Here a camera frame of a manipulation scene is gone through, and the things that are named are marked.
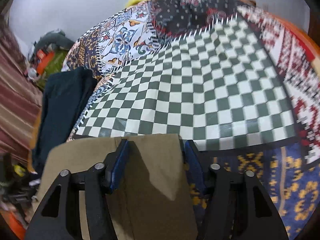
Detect colourful patchwork bedspread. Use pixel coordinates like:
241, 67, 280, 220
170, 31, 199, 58
62, 0, 319, 239

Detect yellow foam bed rail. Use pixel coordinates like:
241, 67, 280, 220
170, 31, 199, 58
125, 0, 149, 8

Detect orange box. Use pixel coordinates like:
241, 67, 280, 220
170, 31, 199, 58
36, 49, 55, 75

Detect red striped curtain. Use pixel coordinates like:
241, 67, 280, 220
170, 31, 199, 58
1, 19, 42, 162

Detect olive khaki pants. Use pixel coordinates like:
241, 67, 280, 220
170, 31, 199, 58
37, 134, 197, 239

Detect dark navy folded garment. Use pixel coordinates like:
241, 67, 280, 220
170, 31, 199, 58
32, 67, 97, 175

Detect green patterned storage bin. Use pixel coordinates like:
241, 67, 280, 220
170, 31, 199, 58
36, 50, 67, 91

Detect grey plush neck pillow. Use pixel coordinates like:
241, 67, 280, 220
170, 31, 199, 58
34, 29, 74, 53

